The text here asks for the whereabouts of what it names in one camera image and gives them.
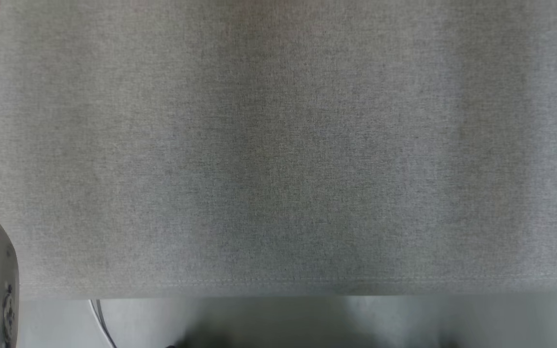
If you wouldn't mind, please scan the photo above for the grey fabric sofa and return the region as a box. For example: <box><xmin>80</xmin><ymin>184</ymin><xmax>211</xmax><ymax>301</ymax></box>
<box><xmin>0</xmin><ymin>0</ymin><xmax>557</xmax><ymax>298</ymax></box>

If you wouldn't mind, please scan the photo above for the thin grey floor cable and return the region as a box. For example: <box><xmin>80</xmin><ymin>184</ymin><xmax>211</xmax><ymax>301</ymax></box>
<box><xmin>88</xmin><ymin>299</ymin><xmax>117</xmax><ymax>348</ymax></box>

